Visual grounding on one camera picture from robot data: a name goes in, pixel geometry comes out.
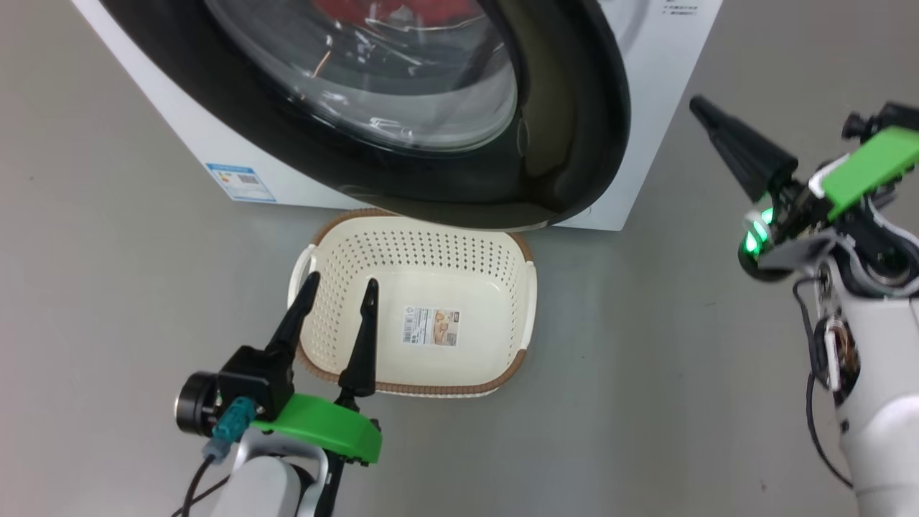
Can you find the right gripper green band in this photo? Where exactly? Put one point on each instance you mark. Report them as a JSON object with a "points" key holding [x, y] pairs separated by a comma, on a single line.
{"points": [[872, 165]]}

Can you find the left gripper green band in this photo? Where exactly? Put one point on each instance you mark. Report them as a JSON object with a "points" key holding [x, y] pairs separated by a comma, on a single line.
{"points": [[323, 427]]}

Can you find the black round glass washer door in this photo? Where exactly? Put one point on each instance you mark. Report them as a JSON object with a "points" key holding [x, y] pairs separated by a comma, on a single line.
{"points": [[574, 143]]}

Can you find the red and white garment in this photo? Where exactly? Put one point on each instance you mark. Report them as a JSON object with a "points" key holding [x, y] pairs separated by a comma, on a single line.
{"points": [[402, 8]]}

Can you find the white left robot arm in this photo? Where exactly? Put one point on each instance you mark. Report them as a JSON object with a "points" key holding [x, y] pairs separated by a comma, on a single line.
{"points": [[258, 485]]}

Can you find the paper label in basket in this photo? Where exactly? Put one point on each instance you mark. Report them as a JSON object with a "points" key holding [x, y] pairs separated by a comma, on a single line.
{"points": [[431, 327]]}

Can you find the white front-load washing machine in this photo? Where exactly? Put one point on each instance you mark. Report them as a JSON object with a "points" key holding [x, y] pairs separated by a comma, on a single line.
{"points": [[646, 108]]}

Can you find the cream perforated laundry basket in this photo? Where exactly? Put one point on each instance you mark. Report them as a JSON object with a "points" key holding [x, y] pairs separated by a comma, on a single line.
{"points": [[416, 258]]}

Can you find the teal connector on left gripper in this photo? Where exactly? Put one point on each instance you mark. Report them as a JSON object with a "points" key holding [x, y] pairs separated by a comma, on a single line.
{"points": [[233, 420]]}

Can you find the blue energy label sticker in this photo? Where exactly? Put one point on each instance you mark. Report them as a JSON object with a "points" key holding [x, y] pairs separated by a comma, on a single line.
{"points": [[240, 183]]}

